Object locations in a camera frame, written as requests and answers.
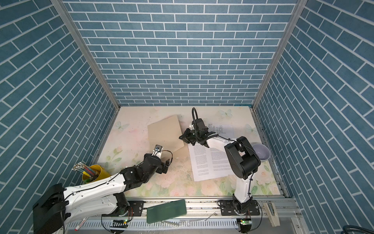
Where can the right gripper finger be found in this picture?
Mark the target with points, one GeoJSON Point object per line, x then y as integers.
{"type": "Point", "coordinates": [193, 141]}
{"type": "Point", "coordinates": [185, 137]}

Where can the printed text sheet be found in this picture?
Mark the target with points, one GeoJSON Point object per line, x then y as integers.
{"type": "Point", "coordinates": [201, 163]}
{"type": "Point", "coordinates": [220, 163]}

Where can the yellow pencil cup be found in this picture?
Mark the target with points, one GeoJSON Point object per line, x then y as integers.
{"type": "Point", "coordinates": [100, 173]}

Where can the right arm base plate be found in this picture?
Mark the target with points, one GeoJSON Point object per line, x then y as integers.
{"type": "Point", "coordinates": [234, 207]}

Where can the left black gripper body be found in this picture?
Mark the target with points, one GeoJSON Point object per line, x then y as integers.
{"type": "Point", "coordinates": [159, 170]}

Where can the green phone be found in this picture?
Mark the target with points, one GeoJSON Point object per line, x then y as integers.
{"type": "Point", "coordinates": [166, 211]}

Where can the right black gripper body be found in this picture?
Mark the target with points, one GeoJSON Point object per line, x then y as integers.
{"type": "Point", "coordinates": [196, 136]}

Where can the beige paper folder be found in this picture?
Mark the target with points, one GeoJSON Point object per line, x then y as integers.
{"type": "Point", "coordinates": [166, 133]}

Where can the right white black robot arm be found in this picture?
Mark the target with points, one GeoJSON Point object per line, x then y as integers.
{"type": "Point", "coordinates": [242, 157]}

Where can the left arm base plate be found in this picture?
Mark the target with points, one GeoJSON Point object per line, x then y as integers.
{"type": "Point", "coordinates": [134, 208]}

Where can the technical drawing sheet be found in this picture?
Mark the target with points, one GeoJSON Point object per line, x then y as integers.
{"type": "Point", "coordinates": [223, 130]}

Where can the red white marker pen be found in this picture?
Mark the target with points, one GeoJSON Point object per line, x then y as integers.
{"type": "Point", "coordinates": [78, 227]}

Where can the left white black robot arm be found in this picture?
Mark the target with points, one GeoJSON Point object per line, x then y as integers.
{"type": "Point", "coordinates": [60, 205]}

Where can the coloured pencils bundle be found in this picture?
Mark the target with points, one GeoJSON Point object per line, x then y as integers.
{"type": "Point", "coordinates": [85, 170]}

